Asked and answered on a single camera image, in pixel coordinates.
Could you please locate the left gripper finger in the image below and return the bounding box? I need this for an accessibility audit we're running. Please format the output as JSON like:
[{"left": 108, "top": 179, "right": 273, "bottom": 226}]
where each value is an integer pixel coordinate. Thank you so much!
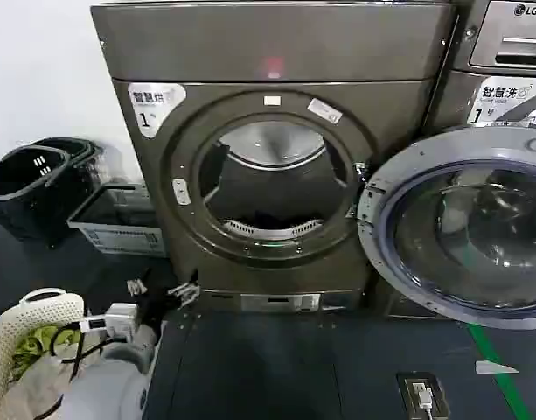
[
  {"left": 166, "top": 270, "right": 203, "bottom": 308},
  {"left": 125, "top": 274, "right": 151, "bottom": 298}
]

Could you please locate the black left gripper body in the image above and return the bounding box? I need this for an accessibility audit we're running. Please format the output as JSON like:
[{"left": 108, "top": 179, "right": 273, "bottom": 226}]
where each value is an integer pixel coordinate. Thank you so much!
[{"left": 136, "top": 288, "right": 177, "bottom": 333}]

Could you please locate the grey plastic crate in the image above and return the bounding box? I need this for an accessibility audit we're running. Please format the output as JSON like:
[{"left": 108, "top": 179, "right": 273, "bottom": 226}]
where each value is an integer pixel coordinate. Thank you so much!
[{"left": 66, "top": 183, "right": 168, "bottom": 259}]

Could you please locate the green cloth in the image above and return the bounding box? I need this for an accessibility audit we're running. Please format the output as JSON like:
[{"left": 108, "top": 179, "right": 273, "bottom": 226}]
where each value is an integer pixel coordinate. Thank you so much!
[{"left": 12, "top": 325, "right": 83, "bottom": 365}]

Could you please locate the white perforated laundry basket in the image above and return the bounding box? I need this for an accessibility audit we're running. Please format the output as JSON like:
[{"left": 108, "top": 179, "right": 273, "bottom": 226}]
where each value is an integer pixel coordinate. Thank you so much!
[{"left": 0, "top": 287, "right": 87, "bottom": 420}]

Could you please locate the beige cloth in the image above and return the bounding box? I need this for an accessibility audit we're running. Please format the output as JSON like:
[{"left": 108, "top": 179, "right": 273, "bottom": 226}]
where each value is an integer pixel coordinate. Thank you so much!
[{"left": 11, "top": 349, "right": 101, "bottom": 420}]

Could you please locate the black plastic laundry basket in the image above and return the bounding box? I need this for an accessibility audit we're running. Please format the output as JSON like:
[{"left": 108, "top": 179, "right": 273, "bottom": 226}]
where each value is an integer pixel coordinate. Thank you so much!
[
  {"left": 0, "top": 146, "right": 73, "bottom": 250},
  {"left": 31, "top": 136, "right": 105, "bottom": 207}
]

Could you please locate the slanted white label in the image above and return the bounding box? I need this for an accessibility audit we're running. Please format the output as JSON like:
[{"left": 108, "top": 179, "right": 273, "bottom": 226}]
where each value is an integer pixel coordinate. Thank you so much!
[{"left": 307, "top": 97, "right": 343, "bottom": 124}]

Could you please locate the white power plug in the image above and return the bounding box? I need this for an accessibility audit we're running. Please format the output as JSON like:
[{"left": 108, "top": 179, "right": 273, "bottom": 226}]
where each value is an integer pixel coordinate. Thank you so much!
[{"left": 408, "top": 380, "right": 435, "bottom": 411}]

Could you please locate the floor power socket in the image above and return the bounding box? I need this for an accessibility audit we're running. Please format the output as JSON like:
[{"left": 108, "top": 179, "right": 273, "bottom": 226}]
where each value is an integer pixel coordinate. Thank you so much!
[{"left": 396, "top": 371, "right": 450, "bottom": 420}]

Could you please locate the grey front-loading dryer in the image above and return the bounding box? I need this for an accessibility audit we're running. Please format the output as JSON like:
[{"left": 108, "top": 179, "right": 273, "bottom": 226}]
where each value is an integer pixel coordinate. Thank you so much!
[{"left": 90, "top": 2, "right": 459, "bottom": 314}]

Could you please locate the round glass dryer door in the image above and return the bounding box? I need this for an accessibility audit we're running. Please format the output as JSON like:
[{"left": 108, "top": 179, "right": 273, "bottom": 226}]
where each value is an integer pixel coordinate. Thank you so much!
[{"left": 357, "top": 125, "right": 536, "bottom": 330}]

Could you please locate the white floor tape piece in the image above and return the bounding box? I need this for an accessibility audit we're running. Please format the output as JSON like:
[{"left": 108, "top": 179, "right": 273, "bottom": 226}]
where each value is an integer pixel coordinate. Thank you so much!
[{"left": 476, "top": 360, "right": 520, "bottom": 376}]

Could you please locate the green floor tape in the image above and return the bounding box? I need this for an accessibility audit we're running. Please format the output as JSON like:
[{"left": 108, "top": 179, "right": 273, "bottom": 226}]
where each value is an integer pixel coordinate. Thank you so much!
[{"left": 467, "top": 325, "right": 533, "bottom": 420}]

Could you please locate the grey washing machine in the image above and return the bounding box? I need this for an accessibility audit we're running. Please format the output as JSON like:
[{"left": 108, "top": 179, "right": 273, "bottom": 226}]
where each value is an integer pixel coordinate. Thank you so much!
[{"left": 437, "top": 0, "right": 536, "bottom": 320}]

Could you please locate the white washer number sticker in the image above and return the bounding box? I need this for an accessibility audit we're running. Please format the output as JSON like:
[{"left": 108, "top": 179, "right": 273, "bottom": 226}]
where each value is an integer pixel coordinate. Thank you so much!
[{"left": 470, "top": 77, "right": 536, "bottom": 126}]

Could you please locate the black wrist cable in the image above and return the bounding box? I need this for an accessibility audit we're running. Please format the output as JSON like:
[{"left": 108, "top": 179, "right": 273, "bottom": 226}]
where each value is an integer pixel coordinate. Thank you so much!
[{"left": 48, "top": 321, "right": 120, "bottom": 378}]

